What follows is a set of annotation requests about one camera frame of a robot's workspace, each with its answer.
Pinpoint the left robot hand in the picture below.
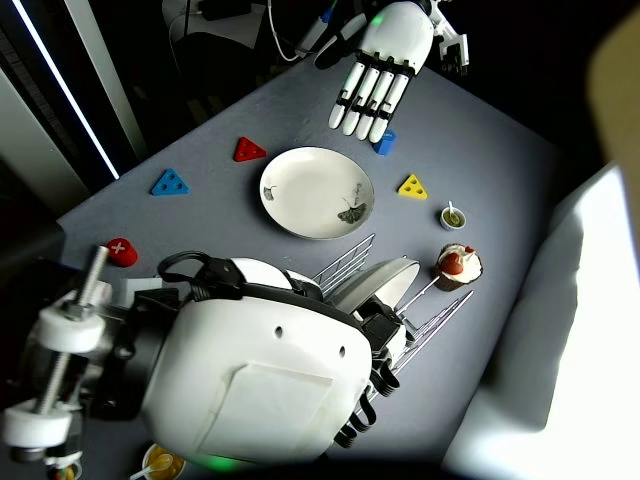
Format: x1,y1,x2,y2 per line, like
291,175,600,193
314,0,436,142

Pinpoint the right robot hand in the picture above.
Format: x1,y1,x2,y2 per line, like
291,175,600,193
142,257,407,464

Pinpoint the white plate with ginkgo print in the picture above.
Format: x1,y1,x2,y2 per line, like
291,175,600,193
258,145,376,240
327,255,421,321

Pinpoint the blue hexagonal prism block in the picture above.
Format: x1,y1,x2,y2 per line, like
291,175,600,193
372,128,397,156

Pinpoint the small cup of yellow soup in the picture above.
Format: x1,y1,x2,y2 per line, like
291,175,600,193
142,443,186,480

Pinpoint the yellow triangle block with holes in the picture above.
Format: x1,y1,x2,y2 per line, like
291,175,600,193
397,173,430,201

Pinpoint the red cylinder with white cross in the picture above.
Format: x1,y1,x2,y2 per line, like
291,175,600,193
104,237,139,269

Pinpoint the red triangle block with holes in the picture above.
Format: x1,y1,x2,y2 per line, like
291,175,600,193
233,136,267,163

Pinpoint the small ceramic sauce cup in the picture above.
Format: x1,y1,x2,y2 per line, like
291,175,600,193
439,205,467,231

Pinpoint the blue triangle block with holes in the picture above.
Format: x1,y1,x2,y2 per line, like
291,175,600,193
149,168,191,197

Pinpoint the chocolate cupcake with cream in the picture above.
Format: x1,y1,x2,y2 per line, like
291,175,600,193
432,243,485,292

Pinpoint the white LED light strip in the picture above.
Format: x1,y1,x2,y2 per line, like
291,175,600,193
12,0,121,181

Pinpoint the white cable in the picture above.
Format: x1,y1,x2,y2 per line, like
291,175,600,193
267,0,309,62

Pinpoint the silver wire dish rack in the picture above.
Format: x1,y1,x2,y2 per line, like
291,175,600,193
312,233,475,401

